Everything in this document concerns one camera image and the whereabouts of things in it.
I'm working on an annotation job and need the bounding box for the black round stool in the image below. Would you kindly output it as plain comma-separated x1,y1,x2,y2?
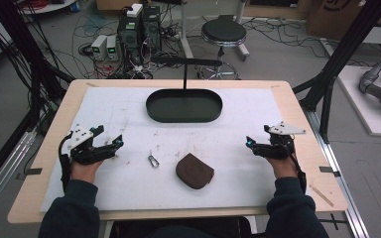
197,14,249,81

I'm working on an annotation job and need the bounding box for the brown pouch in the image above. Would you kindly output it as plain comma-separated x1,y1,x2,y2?
175,152,215,190

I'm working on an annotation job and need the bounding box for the person's dark lap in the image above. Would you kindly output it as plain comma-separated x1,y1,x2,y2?
108,216,253,238

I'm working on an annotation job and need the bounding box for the white table leg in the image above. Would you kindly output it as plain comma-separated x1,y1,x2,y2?
178,0,194,60

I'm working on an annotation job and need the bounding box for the white box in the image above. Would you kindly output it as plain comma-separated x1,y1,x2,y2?
125,3,144,19

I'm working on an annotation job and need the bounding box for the black tape strip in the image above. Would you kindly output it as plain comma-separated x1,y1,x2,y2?
318,166,341,179
15,167,44,181

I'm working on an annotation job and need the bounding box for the aluminium rail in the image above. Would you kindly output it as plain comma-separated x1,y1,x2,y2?
302,107,371,238
0,127,38,222

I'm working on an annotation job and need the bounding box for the black frame post with cables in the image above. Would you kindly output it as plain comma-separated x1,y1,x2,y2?
0,0,75,140

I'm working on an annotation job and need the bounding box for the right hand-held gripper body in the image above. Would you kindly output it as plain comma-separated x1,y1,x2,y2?
253,121,308,161

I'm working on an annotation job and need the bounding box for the person's right hand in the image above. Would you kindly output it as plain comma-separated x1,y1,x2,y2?
265,154,300,180

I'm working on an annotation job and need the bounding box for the small silver power supply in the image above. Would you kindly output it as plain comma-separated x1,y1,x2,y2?
90,34,108,61
105,35,119,61

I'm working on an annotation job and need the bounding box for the person's left hand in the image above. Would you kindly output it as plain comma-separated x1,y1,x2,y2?
70,158,104,184

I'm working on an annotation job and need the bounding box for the white platform board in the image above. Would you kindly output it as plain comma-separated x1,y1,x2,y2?
336,64,381,139

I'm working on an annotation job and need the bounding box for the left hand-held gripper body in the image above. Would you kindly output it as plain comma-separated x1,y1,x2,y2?
59,124,117,166

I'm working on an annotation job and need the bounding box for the white table mat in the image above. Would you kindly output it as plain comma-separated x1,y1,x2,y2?
39,86,313,213

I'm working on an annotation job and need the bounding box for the silver carabiner key clip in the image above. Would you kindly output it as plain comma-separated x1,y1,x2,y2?
147,150,161,170

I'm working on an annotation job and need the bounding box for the black oval tray with stand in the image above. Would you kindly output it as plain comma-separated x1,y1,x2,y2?
145,56,224,124

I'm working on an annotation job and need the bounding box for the tangle of floor cables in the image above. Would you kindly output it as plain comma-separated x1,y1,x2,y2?
244,17,371,67

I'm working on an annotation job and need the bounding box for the thin wooden stick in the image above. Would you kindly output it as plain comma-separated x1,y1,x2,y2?
309,183,335,208

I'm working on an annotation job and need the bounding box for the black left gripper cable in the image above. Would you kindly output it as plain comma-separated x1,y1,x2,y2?
58,132,74,192

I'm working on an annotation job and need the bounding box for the cardboard box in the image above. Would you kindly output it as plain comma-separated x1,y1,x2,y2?
305,0,371,42

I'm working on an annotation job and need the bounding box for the black computer tower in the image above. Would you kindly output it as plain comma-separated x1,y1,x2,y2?
116,9,144,65
142,5,163,54

